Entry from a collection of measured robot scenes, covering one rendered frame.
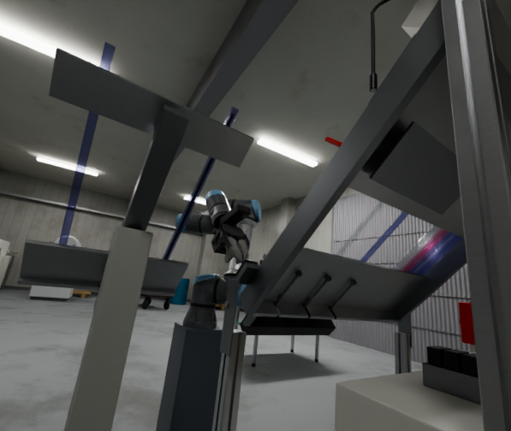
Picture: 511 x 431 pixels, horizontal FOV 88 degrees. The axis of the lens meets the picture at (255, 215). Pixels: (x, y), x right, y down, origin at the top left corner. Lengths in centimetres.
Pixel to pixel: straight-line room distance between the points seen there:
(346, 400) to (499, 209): 32
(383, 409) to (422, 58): 51
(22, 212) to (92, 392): 919
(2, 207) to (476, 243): 972
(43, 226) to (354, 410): 932
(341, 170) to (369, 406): 37
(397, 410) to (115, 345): 42
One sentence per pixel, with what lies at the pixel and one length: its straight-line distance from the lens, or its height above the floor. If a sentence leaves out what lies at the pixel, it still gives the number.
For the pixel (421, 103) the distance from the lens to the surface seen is 62.
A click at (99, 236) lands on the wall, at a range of 941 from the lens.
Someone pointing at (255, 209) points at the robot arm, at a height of 112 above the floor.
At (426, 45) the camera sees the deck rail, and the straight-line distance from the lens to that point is 56.
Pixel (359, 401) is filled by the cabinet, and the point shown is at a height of 61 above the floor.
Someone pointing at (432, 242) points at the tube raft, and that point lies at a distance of 100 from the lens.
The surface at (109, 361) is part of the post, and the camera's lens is 53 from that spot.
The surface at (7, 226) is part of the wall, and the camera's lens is 964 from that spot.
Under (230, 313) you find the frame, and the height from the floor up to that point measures 68.
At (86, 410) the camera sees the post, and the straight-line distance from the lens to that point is 55.
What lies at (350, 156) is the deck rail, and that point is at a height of 100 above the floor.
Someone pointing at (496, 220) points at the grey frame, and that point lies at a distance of 35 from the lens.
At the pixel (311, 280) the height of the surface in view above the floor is 78.
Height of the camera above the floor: 75
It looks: 15 degrees up
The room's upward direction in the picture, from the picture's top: 6 degrees clockwise
